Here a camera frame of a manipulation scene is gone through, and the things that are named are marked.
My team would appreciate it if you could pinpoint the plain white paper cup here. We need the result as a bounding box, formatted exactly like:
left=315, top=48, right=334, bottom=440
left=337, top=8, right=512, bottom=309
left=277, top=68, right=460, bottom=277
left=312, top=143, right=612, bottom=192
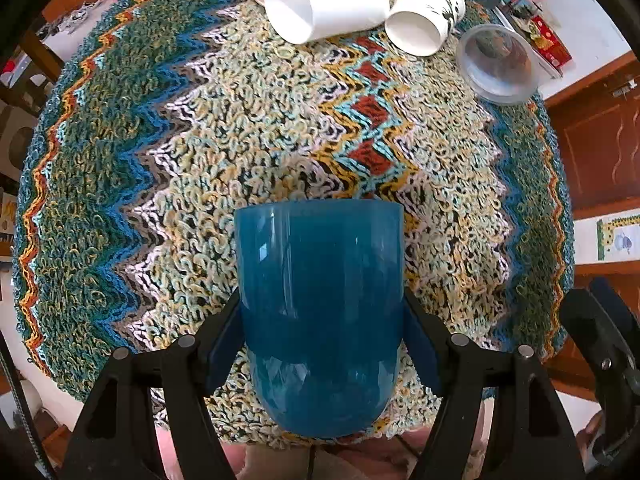
left=264, top=0, right=390, bottom=44

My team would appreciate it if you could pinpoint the red gift box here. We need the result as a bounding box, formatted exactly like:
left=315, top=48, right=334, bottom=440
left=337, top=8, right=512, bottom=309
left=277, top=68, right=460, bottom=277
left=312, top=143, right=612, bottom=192
left=527, top=15, right=573, bottom=68

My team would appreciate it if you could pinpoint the brown wooden door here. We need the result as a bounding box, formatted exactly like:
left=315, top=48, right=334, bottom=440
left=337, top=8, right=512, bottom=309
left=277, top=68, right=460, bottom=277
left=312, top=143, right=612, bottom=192
left=544, top=52, right=639, bottom=219

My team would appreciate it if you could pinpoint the white panda print cup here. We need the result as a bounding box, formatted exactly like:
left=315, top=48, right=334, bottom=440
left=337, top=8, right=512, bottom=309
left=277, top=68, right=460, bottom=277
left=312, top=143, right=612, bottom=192
left=385, top=0, right=465, bottom=58

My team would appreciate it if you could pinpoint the brown clear plastic cup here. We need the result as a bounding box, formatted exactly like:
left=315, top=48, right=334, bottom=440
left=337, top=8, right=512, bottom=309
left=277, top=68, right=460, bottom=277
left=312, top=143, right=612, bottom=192
left=456, top=24, right=538, bottom=105

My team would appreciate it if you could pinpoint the blue translucent plastic cup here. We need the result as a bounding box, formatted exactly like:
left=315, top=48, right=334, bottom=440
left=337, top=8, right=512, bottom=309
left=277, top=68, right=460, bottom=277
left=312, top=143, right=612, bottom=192
left=234, top=200, right=405, bottom=439

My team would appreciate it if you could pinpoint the colourful zigzag shaggy rug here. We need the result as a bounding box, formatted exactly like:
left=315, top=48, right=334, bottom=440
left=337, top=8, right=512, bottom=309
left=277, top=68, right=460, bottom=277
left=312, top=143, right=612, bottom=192
left=10, top=0, right=576, bottom=449

